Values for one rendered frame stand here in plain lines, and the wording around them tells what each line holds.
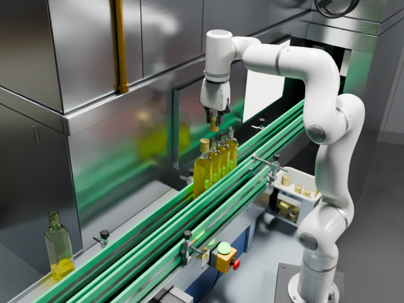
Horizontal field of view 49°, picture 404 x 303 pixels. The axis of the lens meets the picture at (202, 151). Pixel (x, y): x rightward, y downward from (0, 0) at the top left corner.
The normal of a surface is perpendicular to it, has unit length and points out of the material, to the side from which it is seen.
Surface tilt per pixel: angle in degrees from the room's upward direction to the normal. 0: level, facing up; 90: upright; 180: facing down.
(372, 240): 0
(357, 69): 90
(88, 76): 90
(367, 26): 90
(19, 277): 0
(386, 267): 0
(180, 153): 90
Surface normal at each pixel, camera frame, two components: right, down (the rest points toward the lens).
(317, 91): -0.67, -0.06
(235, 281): 0.04, -0.85
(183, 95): 0.80, 0.33
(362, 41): -0.59, 0.40
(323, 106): -0.49, -0.33
